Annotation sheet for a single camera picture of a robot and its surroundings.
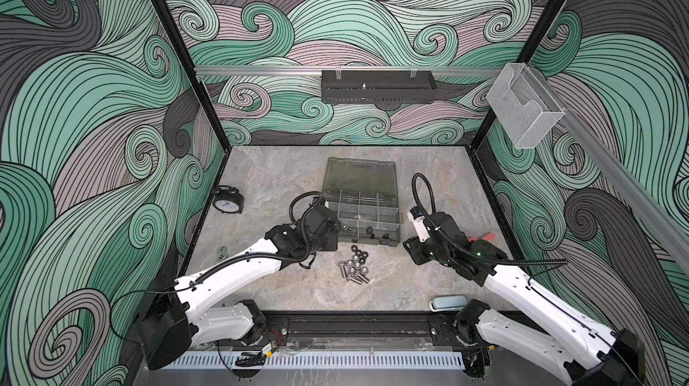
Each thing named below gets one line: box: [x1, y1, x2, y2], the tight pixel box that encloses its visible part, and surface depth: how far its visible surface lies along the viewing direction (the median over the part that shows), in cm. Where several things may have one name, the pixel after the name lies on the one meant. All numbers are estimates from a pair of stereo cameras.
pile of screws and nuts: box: [338, 244, 370, 285], surface depth 86 cm
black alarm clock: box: [211, 184, 245, 214], surface depth 96 cm
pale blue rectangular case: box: [428, 294, 468, 312], surface depth 77 cm
